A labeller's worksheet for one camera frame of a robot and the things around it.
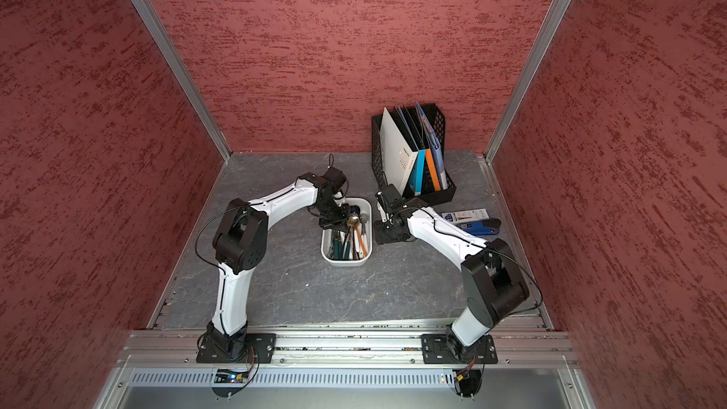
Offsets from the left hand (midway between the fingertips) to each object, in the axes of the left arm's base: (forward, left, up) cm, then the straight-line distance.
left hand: (346, 232), depth 92 cm
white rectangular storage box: (+10, -7, +1) cm, 12 cm away
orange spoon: (-3, -5, -3) cm, 6 cm away
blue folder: (+15, -27, +24) cm, 40 cm away
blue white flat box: (+8, -43, -3) cm, 44 cm away
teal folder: (+13, -23, +11) cm, 29 cm away
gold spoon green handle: (+4, -2, +1) cm, 5 cm away
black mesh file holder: (+27, -10, +13) cm, 32 cm away
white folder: (+17, -17, +20) cm, 31 cm away
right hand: (-5, -12, +3) cm, 14 cm away
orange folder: (+15, -28, +15) cm, 35 cm away
